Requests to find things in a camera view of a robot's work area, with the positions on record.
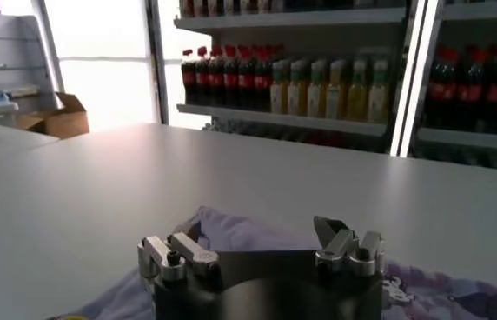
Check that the brown cardboard box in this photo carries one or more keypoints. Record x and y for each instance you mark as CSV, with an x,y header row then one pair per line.
x,y
64,124

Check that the purple t-shirt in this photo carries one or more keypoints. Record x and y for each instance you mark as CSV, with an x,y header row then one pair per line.
x,y
240,230

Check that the grey metal shelf unit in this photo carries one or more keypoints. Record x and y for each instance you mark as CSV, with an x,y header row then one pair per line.
x,y
470,139
283,119

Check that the grey storage rack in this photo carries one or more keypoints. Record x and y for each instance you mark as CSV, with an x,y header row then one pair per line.
x,y
9,43

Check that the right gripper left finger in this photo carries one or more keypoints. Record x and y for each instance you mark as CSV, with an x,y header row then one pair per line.
x,y
187,250

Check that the black slanted pole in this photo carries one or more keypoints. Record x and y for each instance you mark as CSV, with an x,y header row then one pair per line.
x,y
157,65

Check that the grey window post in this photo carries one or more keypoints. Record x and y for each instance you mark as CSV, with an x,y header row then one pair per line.
x,y
51,48

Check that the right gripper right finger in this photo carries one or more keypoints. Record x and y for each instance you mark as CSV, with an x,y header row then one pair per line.
x,y
344,248

